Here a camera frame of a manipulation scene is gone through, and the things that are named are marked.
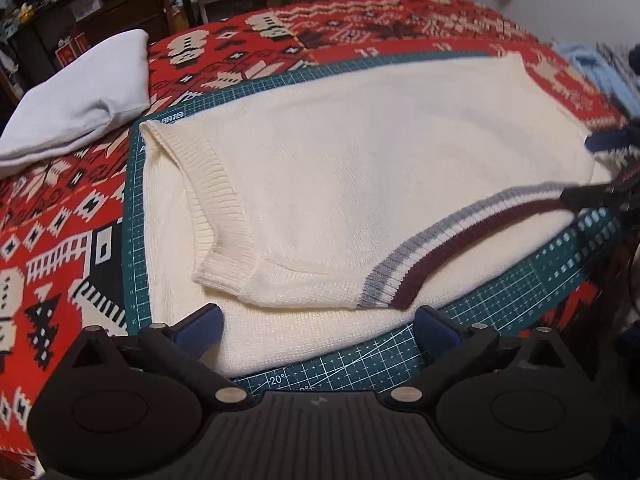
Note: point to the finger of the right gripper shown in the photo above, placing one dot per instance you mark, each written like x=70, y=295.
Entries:
x=620, y=196
x=614, y=139

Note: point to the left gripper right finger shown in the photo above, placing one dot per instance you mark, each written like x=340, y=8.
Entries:
x=452, y=350

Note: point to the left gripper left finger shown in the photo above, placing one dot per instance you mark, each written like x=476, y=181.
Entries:
x=178, y=350

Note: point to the cream knit sweater vest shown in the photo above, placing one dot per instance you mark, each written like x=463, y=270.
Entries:
x=321, y=214

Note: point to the light blue garment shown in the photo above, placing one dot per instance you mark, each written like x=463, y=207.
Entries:
x=606, y=72

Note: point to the green cutting mat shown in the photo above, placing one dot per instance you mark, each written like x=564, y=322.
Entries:
x=512, y=301

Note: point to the folded white cloth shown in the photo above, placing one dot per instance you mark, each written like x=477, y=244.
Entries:
x=104, y=89

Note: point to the red boxes on floor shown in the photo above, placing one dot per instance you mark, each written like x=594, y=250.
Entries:
x=71, y=48

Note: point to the dark wooden shelf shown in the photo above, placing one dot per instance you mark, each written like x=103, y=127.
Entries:
x=33, y=28

